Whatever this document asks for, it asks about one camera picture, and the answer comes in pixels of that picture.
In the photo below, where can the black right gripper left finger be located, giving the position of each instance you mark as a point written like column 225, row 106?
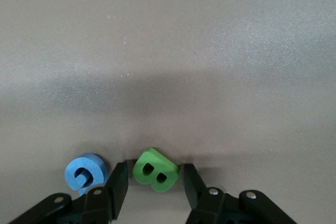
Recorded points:
column 119, row 184

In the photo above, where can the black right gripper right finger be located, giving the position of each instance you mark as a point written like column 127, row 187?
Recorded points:
column 194, row 190

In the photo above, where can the blue foam letter G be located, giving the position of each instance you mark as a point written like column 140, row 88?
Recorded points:
column 90, row 161

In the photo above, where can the green foam letter B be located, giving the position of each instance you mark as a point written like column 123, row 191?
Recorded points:
column 160, row 166

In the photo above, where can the brown table mat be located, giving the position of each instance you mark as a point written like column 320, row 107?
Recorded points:
column 168, row 37

